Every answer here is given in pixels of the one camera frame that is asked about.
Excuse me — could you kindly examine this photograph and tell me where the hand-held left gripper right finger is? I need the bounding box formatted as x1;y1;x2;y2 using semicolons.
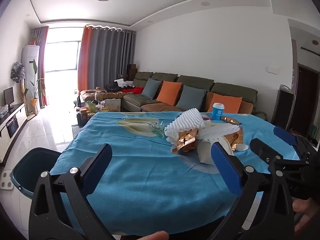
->
211;142;294;240

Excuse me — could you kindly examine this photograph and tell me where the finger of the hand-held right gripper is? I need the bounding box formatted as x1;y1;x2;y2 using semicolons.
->
249;138;307;168
273;126;316;157

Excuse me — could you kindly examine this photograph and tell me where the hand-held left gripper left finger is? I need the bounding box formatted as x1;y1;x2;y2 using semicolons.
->
29;144;113;240

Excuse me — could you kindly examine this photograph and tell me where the gold foil wrapper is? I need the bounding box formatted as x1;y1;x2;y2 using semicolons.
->
224;127;244;151
221;116;242;126
171;127;200;155

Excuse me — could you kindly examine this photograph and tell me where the white foam fruit net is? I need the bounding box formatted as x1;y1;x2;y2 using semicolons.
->
165;107;206;147

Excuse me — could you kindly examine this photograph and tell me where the green-edged clear plastic wrapper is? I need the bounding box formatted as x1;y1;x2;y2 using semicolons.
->
149;121;167;138

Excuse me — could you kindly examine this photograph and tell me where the teal plastic bin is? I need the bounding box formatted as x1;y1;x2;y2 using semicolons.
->
11;147;63;200

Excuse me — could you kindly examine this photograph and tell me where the person's right hand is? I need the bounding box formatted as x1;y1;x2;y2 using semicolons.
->
292;197;320;233

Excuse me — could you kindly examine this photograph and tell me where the person's left hand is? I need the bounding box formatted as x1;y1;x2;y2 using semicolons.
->
139;231;170;240

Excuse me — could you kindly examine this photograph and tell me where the grey folding chair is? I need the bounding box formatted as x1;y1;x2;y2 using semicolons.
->
271;84;295;130

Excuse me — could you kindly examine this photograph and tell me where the blue floral tablecloth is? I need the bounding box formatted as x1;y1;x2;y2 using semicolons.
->
50;111;308;232

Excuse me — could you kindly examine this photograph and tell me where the dark wooden door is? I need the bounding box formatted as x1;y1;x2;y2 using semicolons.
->
297;64;320;137

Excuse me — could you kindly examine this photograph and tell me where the orange cushion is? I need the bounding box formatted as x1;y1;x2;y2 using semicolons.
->
157;81;182;106
209;94;242;114

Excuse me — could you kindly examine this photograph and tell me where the group of snack jars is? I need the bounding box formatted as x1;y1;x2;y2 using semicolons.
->
76;99;105;128

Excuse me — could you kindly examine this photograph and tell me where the blue paper cup white lid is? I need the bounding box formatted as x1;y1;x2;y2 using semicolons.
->
212;102;225;120

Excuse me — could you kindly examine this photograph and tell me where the patterned snack bag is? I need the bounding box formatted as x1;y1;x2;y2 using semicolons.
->
105;99;122;112

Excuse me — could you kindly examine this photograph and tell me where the olive green sectional sofa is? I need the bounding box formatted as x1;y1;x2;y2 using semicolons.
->
80;71;259;114

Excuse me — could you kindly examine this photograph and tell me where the grey-blue cushion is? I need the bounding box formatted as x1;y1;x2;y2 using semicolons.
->
176;85;206;111
141;77;162;100

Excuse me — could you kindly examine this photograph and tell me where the black cloth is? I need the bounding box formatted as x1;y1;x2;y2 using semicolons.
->
105;82;123;92

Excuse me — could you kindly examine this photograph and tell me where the red cloth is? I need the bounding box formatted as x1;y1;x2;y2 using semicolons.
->
122;86;144;95

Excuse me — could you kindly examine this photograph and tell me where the white cloth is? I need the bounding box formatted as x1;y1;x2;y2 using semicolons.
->
114;79;134;87

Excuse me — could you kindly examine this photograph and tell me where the white bathroom scale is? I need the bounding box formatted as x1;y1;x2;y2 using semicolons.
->
0;171;13;189

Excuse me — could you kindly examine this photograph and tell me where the white black-topped TV cabinet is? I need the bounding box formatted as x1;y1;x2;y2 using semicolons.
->
0;102;28;165

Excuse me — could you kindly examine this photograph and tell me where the tall green houseplant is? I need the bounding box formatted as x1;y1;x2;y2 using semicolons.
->
25;59;47;113

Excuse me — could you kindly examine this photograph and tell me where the wide orange and grey curtain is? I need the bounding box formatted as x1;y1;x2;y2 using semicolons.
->
77;25;137;92

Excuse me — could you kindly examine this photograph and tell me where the small black monitor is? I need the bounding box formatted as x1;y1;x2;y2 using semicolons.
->
3;87;15;109

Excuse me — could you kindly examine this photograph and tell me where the narrow grey and orange curtain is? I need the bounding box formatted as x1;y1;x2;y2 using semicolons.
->
34;26;49;108

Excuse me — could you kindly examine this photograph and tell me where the bright balcony window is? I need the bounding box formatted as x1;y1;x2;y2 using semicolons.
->
45;27;82;73

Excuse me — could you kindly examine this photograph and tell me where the covered standing fan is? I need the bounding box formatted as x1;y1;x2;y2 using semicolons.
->
10;62;26;103

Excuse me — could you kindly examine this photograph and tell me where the white standing air conditioner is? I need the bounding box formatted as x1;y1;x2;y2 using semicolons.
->
21;45;40;105

